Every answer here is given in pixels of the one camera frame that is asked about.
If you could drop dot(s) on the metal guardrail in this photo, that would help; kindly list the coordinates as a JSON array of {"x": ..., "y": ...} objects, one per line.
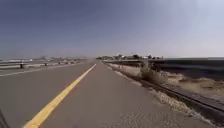
[
  {"x": 23, "y": 63},
  {"x": 186, "y": 96}
]

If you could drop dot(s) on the dark water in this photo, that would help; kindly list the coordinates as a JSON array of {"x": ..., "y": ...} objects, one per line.
[{"x": 196, "y": 66}]

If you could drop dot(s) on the white painted line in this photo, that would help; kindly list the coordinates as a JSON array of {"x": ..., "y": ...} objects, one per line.
[{"x": 36, "y": 69}]

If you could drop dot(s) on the yellow painted line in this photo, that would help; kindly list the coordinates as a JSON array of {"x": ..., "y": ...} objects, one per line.
[{"x": 60, "y": 96}]

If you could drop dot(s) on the distant row of trees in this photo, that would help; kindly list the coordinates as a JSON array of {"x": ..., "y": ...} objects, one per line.
[{"x": 130, "y": 57}]

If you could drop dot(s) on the grey asphalt road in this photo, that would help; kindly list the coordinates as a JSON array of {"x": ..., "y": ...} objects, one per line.
[{"x": 110, "y": 100}]

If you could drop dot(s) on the dry bush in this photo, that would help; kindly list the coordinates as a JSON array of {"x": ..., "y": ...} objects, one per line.
[{"x": 151, "y": 74}]

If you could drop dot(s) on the dry sandy verge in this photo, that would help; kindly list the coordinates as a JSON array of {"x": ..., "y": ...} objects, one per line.
[{"x": 196, "y": 83}]

